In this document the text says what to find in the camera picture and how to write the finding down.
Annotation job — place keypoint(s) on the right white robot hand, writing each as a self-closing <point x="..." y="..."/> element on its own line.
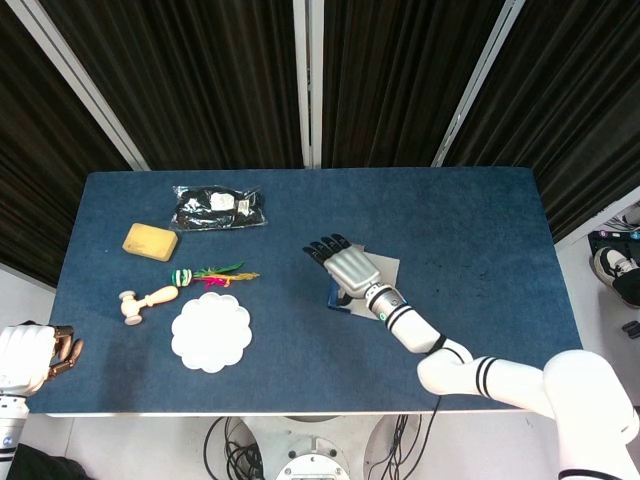
<point x="352" y="272"/>

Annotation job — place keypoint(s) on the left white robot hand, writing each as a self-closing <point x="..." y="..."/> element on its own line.
<point x="22" y="357"/>

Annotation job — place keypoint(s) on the blue rectangular box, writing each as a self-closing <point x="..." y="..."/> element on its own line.
<point x="387" y="270"/>

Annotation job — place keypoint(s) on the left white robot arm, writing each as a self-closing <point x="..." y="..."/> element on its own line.
<point x="11" y="430"/>

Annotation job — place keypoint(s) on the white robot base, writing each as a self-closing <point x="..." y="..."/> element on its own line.
<point x="312" y="450"/>

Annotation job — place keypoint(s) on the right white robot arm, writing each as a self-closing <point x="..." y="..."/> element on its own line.
<point x="415" y="332"/>

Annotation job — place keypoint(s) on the dark blue cloth-covered table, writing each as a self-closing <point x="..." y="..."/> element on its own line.
<point x="310" y="360"/>

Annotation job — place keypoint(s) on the black bag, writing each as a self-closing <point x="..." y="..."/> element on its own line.
<point x="50" y="467"/>

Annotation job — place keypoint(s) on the small wooden mallet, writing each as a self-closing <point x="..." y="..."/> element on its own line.
<point x="155" y="297"/>

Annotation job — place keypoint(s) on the black item in plastic bag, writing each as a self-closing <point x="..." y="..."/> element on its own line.
<point x="220" y="210"/>

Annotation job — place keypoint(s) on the white flower-shaped plate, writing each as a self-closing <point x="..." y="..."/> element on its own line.
<point x="211" y="332"/>

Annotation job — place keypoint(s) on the colourful feather shuttlecock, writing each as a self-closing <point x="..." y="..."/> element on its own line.
<point x="182" y="276"/>

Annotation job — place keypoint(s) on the yellow sponge block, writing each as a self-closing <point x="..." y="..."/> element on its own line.
<point x="150" y="241"/>

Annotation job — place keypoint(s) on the dark pleated curtain panel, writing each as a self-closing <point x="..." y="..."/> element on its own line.
<point x="200" y="75"/>
<point x="575" y="100"/>
<point x="400" y="75"/>
<point x="30" y="150"/>

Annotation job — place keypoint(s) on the black device with coloured buttons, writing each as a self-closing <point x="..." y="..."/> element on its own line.
<point x="605" y="239"/>

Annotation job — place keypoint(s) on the white and black sneaker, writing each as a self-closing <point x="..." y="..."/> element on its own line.
<point x="612" y="262"/>

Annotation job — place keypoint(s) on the black trouser leg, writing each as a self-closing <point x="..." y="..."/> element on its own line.
<point x="629" y="287"/>

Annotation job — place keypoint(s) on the small black floor object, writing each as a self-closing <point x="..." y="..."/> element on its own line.
<point x="631" y="330"/>

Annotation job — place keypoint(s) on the white partition post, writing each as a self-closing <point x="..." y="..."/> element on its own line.
<point x="75" y="75"/>
<point x="307" y="75"/>
<point x="477" y="75"/>

